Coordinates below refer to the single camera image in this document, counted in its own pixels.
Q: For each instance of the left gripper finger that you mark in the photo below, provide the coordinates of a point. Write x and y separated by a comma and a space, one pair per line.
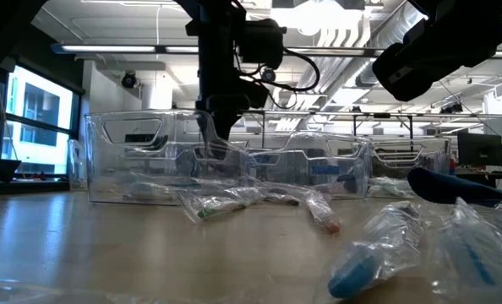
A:
204, 131
225, 124

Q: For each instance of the green white toothbrush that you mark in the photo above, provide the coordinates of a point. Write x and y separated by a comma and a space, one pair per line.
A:
217, 204

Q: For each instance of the clear plastic bin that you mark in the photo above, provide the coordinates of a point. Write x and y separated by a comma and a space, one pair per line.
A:
75, 164
318, 169
407, 158
128, 169

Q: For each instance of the blue cloth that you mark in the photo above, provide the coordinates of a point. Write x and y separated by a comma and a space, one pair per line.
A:
454, 188

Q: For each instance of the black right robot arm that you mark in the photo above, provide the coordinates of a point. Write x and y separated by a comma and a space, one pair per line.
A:
445, 42

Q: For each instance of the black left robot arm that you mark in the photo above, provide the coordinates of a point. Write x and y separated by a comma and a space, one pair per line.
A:
217, 10

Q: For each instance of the overhead light bar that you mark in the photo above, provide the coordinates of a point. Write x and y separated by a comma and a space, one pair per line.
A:
107, 48

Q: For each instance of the maroon white wrapped toothbrush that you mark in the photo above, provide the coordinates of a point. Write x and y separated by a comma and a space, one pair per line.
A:
323, 213

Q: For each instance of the window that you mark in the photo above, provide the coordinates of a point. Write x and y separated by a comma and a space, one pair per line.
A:
44, 105

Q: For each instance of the clear wrapped toothbrush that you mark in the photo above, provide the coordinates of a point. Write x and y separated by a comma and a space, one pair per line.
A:
388, 186

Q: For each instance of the black computer monitor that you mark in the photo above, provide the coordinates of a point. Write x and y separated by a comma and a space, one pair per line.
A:
481, 148

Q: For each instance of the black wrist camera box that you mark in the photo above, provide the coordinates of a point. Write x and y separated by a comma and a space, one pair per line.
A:
261, 42

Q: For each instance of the black ceiling camera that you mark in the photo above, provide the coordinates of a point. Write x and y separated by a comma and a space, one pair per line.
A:
451, 108
270, 76
129, 80

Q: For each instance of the black shelf frame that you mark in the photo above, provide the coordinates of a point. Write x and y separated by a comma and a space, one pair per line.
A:
382, 115

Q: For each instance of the silver ventilation duct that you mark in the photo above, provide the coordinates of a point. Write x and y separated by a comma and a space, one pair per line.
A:
386, 29

